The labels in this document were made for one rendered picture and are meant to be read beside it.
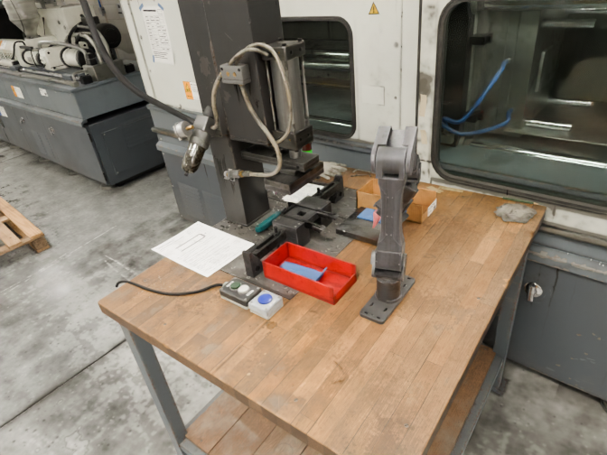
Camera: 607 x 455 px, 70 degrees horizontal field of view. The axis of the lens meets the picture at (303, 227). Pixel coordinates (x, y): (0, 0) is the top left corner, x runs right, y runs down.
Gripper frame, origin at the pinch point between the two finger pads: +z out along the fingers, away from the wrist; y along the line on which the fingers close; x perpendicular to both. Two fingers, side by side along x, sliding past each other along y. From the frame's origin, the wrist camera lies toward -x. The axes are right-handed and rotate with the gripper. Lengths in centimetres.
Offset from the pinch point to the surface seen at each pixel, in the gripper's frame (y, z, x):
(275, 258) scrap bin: 16.8, 11.9, 28.1
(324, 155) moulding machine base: 49, 27, -55
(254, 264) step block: 19.7, 13.2, 34.5
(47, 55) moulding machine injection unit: 358, 156, -102
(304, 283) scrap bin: 3.5, 5.0, 34.2
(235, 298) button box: 15, 14, 47
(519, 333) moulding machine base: -67, 36, -51
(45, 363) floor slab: 99, 165, 57
